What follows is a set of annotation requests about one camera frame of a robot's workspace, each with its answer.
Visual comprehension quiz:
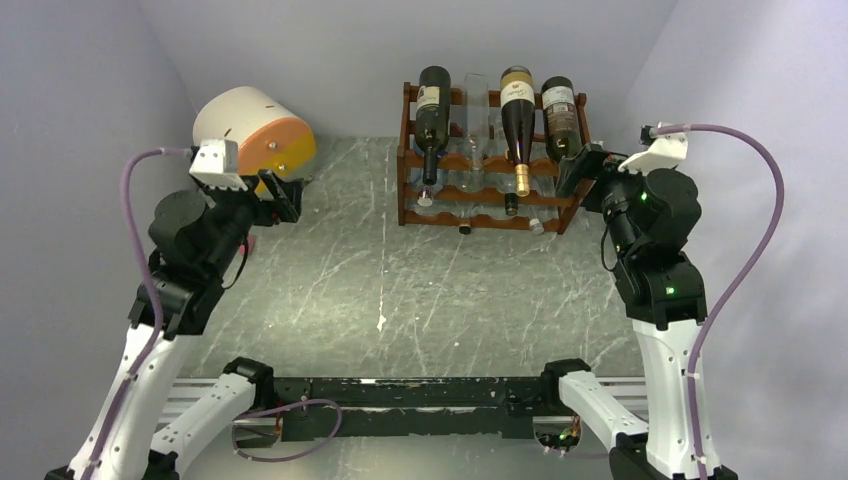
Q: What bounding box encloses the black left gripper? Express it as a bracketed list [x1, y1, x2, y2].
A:
[200, 165, 306, 275]

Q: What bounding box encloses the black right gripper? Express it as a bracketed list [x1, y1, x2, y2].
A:
[555, 141, 661, 258]

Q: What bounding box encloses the gold foil wine bottle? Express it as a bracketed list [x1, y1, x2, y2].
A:
[500, 65, 536, 198]

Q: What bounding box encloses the clear glass bottle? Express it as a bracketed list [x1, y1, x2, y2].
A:
[463, 73, 490, 172]

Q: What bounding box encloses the dark green wine bottle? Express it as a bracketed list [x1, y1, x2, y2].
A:
[415, 65, 451, 186]

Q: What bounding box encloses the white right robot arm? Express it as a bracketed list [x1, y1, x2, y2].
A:
[539, 144, 734, 479]

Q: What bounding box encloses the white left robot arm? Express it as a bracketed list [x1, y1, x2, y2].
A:
[49, 170, 305, 479]

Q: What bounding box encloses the dark bottle brown label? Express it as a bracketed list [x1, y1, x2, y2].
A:
[542, 76, 583, 161]

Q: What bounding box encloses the middle rack dark-cap bottle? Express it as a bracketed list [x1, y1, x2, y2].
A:
[504, 192, 519, 217]

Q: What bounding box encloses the brown wooden wine rack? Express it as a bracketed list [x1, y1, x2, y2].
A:
[396, 82, 590, 235]

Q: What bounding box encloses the white orange yellow cylinder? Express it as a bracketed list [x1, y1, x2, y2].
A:
[193, 86, 317, 199]

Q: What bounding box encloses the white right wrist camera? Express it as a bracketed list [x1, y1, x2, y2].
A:
[617, 122, 689, 175]

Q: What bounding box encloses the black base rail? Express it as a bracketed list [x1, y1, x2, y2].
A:
[109, 376, 654, 441]

